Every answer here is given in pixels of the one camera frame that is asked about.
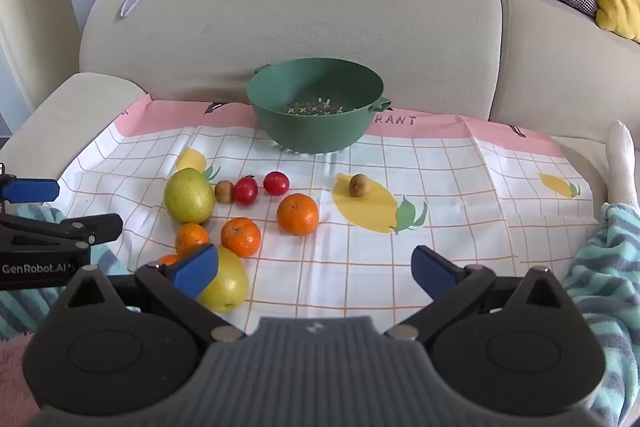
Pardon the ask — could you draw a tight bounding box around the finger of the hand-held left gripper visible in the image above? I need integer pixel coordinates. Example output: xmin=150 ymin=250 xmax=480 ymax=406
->
xmin=0 ymin=163 xmax=60 ymax=205
xmin=0 ymin=213 xmax=124 ymax=253

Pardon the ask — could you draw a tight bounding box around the red cherry tomato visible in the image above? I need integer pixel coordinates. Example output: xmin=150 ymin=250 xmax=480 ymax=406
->
xmin=263 ymin=171 xmax=290 ymax=196
xmin=233 ymin=176 xmax=259 ymax=206

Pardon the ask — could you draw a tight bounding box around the lemon print checked cloth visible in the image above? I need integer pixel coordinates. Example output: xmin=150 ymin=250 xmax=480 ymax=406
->
xmin=52 ymin=94 xmax=601 ymax=333

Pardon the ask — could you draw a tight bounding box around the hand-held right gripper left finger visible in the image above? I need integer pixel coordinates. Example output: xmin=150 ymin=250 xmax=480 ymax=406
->
xmin=47 ymin=243 xmax=247 ymax=342

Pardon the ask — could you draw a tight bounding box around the yellow-green pear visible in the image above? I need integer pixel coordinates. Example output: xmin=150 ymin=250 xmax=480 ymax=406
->
xmin=196 ymin=246 xmax=251 ymax=314
xmin=164 ymin=168 xmax=217 ymax=225

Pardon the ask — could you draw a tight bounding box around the pink fluffy cloth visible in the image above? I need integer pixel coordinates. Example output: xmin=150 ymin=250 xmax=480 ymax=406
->
xmin=0 ymin=334 xmax=41 ymax=427

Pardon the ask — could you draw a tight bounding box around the person's right striped pajama leg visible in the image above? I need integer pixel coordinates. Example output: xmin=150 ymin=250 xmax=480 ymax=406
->
xmin=562 ymin=202 xmax=640 ymax=427

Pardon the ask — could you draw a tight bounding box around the beige sofa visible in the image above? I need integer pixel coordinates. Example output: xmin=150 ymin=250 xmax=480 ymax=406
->
xmin=0 ymin=0 xmax=640 ymax=218

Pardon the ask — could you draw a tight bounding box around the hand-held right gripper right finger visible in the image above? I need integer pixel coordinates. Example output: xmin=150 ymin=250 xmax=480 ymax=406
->
xmin=384 ymin=245 xmax=585 ymax=342

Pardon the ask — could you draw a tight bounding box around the large orange mandarin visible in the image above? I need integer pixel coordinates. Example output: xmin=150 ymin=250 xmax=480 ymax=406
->
xmin=277 ymin=193 xmax=320 ymax=237

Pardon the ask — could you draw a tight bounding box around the white sock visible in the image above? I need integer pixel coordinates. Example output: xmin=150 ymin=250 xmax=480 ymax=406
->
xmin=605 ymin=120 xmax=640 ymax=210

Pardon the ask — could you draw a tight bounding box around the green colander bowl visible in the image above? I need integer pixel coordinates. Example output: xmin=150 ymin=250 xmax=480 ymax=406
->
xmin=247 ymin=58 xmax=392 ymax=154

